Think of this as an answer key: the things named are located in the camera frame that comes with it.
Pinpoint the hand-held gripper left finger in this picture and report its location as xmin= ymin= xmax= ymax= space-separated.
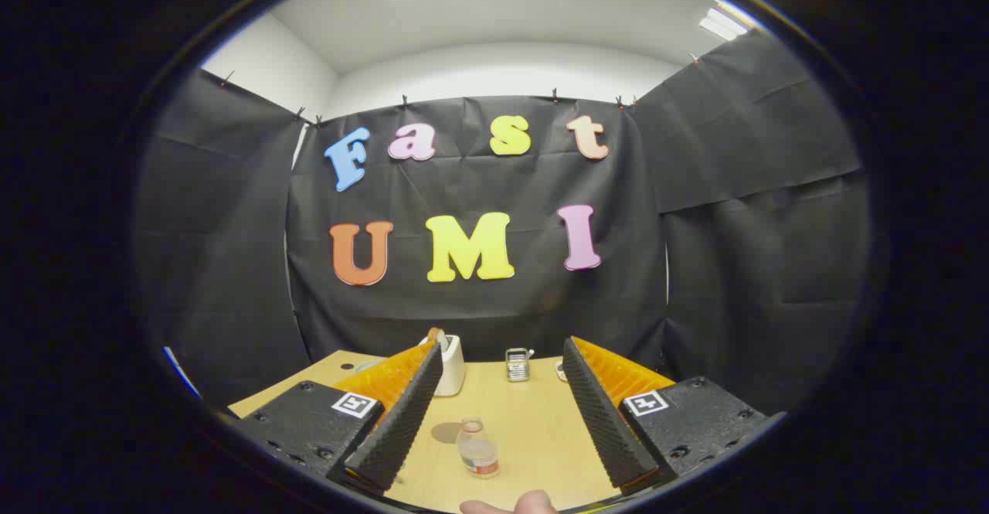
xmin=232 ymin=342 xmax=445 ymax=497

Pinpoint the white toaster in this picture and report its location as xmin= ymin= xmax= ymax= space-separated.
xmin=417 ymin=333 xmax=467 ymax=397

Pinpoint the black backdrop cloth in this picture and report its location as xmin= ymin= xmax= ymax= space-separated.
xmin=135 ymin=31 xmax=874 ymax=414

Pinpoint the small ceiling light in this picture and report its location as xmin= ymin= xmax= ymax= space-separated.
xmin=699 ymin=8 xmax=750 ymax=42

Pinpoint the wooden table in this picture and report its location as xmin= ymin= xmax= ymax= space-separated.
xmin=228 ymin=349 xmax=677 ymax=513

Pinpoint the metal utensil holder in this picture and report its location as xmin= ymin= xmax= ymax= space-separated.
xmin=505 ymin=348 xmax=535 ymax=383

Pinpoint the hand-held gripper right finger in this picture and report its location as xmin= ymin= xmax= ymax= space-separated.
xmin=562 ymin=336 xmax=787 ymax=497

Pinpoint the clear plastic juice bottle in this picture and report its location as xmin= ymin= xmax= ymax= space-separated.
xmin=456 ymin=417 xmax=501 ymax=479

